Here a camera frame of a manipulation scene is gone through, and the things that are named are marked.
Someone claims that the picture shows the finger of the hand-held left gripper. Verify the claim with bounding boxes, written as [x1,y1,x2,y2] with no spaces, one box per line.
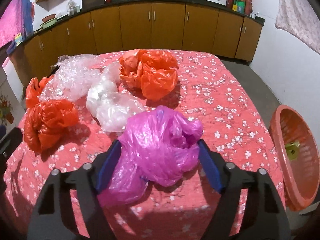
[0,127,23,158]

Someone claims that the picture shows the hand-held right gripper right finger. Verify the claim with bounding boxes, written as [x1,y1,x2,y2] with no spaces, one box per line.
[197,138,292,240]

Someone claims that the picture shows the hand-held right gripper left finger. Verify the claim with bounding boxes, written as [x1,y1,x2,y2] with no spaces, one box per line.
[26,140,123,240]

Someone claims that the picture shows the red plastic bag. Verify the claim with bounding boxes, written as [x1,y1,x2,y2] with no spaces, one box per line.
[119,49,180,101]
[26,76,54,108]
[24,99,80,153]

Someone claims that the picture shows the pink plastic bag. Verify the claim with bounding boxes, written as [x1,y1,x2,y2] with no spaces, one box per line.
[97,106,203,206]

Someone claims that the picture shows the clear plastic bag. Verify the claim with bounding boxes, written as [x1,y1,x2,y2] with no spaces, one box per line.
[96,92,146,132]
[86,62,123,115]

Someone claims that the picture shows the olive paw print bag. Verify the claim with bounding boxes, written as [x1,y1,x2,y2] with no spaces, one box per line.
[286,141,300,159]

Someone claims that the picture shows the clear bubble wrap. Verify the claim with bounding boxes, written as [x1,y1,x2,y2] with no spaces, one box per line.
[41,55,120,103]

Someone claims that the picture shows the orange plastic basket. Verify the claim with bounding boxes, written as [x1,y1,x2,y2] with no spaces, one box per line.
[269,105,320,212]

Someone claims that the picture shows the red floral quilt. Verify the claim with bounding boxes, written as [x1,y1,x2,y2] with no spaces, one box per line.
[2,49,287,240]

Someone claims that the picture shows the pink hanging cloth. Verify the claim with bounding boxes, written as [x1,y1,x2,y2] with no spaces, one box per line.
[0,0,35,47]

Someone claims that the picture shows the glass jar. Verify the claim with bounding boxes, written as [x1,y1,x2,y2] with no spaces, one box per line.
[67,0,80,16]

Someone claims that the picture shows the wooden base cabinets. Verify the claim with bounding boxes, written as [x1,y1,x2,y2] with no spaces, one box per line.
[24,1,263,85]

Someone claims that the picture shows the green box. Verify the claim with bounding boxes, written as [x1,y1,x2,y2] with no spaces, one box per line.
[232,0,245,13]

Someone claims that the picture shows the black kitchen countertop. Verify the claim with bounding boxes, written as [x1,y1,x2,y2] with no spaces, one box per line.
[32,0,265,34]

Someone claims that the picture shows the white floral hanging cloth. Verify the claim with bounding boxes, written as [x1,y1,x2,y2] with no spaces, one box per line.
[275,0,320,55]

